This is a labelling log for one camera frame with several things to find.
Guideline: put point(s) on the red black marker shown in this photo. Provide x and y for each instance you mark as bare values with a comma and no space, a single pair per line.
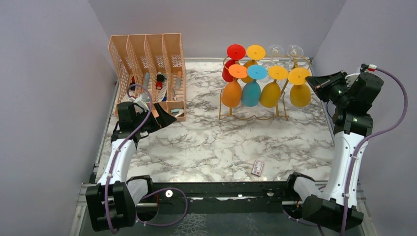
159,81

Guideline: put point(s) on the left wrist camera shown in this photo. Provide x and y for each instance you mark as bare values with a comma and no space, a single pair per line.
140,103

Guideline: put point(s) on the peach plastic file organizer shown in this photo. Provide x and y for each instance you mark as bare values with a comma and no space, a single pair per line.
138,58

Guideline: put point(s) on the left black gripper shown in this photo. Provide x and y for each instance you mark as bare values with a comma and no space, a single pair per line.
164,119

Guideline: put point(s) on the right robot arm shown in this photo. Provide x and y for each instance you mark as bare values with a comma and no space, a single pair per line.
335,207

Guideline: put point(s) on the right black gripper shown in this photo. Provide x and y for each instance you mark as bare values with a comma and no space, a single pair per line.
321,84

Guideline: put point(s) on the gold wire glass rack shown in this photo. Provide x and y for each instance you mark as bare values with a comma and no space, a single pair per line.
280,109

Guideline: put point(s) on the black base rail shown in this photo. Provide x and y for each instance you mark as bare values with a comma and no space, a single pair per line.
174,198

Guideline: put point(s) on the clear wine glass left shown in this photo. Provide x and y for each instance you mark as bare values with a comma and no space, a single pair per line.
274,53

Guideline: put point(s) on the clear wine glass right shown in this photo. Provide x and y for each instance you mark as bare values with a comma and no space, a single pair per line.
293,52

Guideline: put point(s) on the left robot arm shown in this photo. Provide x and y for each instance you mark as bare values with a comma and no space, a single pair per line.
120,169

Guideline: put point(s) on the clear wine glass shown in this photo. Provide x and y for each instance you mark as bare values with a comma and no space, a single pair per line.
293,52
274,53

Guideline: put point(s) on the blue wine glass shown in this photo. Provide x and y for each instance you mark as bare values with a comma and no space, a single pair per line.
251,91

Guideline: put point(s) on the orange wine glass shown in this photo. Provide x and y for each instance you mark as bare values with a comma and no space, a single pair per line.
232,92

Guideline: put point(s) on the small red white card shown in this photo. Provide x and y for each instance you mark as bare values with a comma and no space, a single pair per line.
257,168

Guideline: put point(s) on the red wine glass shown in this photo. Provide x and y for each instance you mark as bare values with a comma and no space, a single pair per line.
235,52

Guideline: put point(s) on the yellow wine glass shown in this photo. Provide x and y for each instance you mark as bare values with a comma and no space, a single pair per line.
271,93
254,52
300,94

